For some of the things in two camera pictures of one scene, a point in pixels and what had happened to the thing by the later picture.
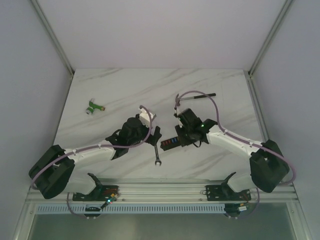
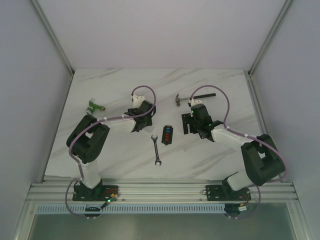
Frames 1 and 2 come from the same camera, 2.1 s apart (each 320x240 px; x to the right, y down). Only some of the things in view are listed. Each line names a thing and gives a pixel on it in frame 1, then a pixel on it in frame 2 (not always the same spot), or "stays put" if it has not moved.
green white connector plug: x=89 y=110 stays put
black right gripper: x=179 y=128 to x=187 y=118
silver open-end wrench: x=157 y=159 stays put
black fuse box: x=170 y=143 to x=167 y=135
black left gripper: x=153 y=136 to x=146 y=113
